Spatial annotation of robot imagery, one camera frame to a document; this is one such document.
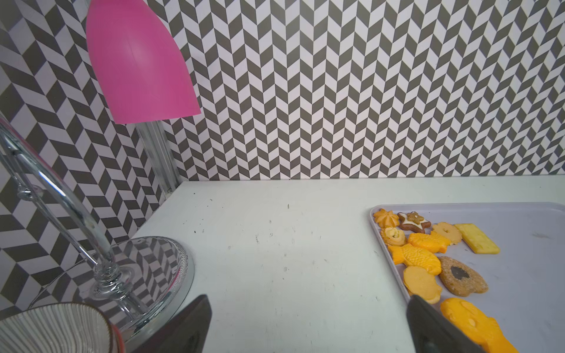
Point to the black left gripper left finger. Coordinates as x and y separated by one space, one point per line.
185 332

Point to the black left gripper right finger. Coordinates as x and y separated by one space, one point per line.
431 332

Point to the orange bear shaped cookie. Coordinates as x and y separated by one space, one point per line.
476 325

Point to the yellow rectangular cookie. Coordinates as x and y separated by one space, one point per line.
477 240

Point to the yellow round chick cookie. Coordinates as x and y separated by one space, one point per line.
419 282

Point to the brown sugared heart cookie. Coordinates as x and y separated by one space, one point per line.
460 279

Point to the chrome glass drying rack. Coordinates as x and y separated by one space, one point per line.
137 284

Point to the orange fish cookie lower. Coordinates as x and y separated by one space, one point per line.
409 255

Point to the tan round flower cookie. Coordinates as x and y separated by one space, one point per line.
448 231

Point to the yellow rose swirl cookie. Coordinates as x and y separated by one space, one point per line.
393 236

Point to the brown iced star cookie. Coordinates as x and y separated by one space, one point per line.
413 222

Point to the ribbed glass bowl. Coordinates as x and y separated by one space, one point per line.
64 327

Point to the orange swirl cookie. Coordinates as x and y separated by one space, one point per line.
386 219

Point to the pink upside-down wine glass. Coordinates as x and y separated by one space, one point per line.
140 69

